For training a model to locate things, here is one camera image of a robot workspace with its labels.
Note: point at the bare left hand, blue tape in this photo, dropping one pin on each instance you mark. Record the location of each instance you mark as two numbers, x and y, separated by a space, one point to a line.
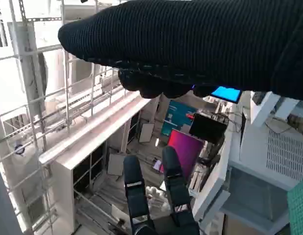
177 195

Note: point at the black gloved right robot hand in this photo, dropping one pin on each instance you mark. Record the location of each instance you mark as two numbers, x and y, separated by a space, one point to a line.
190 44

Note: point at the monitor with magenta screen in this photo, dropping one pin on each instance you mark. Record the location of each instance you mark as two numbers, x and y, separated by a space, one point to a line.
188 151

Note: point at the monitor with blue screen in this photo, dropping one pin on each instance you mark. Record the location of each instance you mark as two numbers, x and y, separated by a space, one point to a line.
226 94

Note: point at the white rectangular panel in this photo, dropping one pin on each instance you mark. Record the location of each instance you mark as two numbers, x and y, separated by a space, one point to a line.
146 133

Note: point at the teal poster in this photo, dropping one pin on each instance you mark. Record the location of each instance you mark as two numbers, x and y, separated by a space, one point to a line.
177 112

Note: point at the black monitor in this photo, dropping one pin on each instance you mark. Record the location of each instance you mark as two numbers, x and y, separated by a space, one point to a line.
206 127

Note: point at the white shelf unit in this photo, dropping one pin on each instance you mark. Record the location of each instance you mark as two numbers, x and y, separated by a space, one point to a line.
65 171

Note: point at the white mesh cabinet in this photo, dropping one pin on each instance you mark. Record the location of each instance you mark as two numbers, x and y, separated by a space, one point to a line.
284 151

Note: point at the green cutting mat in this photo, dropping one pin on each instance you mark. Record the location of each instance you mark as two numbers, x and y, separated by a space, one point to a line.
299 210

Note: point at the white metal scaffold frame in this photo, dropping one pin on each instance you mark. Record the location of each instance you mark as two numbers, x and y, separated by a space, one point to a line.
31 73

